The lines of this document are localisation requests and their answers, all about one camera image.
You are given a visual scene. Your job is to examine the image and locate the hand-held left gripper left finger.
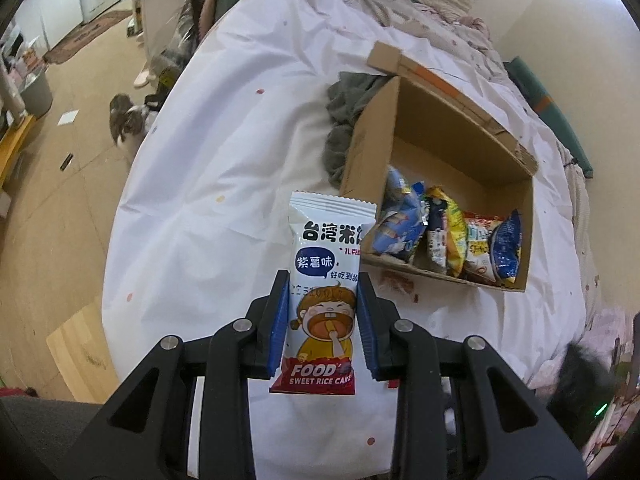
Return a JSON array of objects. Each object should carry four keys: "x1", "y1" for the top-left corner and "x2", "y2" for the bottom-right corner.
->
[{"x1": 97, "y1": 269, "x2": 292, "y2": 480}]

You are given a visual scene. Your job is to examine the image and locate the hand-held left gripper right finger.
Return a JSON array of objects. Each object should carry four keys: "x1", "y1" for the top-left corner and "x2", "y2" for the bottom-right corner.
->
[{"x1": 356, "y1": 271, "x2": 588, "y2": 480}]

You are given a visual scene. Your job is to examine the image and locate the white cartoon rice cake packet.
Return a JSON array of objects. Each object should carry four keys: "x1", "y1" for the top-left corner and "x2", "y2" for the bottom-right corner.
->
[{"x1": 269, "y1": 191, "x2": 377, "y2": 396}]

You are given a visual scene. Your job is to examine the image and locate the dark blue cartoon snack packet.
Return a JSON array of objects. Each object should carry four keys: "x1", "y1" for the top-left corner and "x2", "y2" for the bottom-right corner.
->
[{"x1": 424, "y1": 195, "x2": 449, "y2": 276}]

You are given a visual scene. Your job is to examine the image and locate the light blue snack packet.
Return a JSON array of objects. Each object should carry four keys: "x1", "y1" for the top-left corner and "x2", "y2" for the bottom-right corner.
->
[{"x1": 372, "y1": 165, "x2": 428, "y2": 263}]

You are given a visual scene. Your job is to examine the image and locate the white red snack packet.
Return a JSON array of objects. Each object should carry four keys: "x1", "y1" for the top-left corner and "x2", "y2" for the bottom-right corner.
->
[{"x1": 462, "y1": 211, "x2": 503, "y2": 285}]

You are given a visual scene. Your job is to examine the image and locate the deep blue snack packet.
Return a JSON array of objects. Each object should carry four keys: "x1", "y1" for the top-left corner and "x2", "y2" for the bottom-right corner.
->
[{"x1": 492, "y1": 209, "x2": 522, "y2": 288}]

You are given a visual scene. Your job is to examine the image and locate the brown cardboard box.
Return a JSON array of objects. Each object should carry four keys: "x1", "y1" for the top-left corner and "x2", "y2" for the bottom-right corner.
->
[{"x1": 339, "y1": 41, "x2": 540, "y2": 293}]

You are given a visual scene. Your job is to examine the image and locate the pink cloth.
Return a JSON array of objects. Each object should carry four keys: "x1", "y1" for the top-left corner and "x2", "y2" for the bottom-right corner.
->
[{"x1": 585, "y1": 305, "x2": 640, "y2": 376}]

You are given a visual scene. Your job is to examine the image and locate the light wooden board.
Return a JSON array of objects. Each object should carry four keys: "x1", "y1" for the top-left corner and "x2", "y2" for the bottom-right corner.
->
[{"x1": 46, "y1": 297, "x2": 121, "y2": 403}]

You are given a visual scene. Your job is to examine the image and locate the grey cloth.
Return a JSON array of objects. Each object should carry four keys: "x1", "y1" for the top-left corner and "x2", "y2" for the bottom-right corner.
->
[{"x1": 321, "y1": 71, "x2": 393, "y2": 187}]

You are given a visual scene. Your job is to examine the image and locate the grey white cat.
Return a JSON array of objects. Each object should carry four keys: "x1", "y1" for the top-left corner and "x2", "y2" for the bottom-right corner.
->
[{"x1": 109, "y1": 92, "x2": 158, "y2": 148}]

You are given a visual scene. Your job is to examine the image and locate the dark grey seat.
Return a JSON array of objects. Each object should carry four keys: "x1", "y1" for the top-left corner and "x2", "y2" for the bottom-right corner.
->
[{"x1": 0, "y1": 395, "x2": 108, "y2": 480}]

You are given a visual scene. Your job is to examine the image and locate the teal rolled mat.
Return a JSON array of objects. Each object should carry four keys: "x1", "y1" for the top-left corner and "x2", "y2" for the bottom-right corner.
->
[{"x1": 502, "y1": 56, "x2": 595, "y2": 179}]

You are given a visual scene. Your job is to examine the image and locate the floral duvet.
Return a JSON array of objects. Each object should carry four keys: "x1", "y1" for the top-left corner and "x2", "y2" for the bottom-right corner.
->
[{"x1": 320, "y1": 0, "x2": 506, "y2": 81}]

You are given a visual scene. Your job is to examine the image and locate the yellow wooden furniture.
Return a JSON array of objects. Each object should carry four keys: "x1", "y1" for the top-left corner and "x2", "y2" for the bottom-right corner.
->
[{"x1": 0, "y1": 112, "x2": 36, "y2": 186}]

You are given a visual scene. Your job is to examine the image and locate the grey bin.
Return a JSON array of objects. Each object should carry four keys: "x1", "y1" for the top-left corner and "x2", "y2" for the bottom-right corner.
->
[{"x1": 22, "y1": 67, "x2": 53, "y2": 118}]

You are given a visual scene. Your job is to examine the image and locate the brown rug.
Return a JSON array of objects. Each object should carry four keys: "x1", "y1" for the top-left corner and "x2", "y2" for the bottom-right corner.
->
[{"x1": 42, "y1": 7, "x2": 136, "y2": 65}]

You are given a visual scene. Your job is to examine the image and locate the white cabinet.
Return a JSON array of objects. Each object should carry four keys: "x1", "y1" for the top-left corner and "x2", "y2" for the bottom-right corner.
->
[{"x1": 20, "y1": 0, "x2": 85, "y2": 51}]

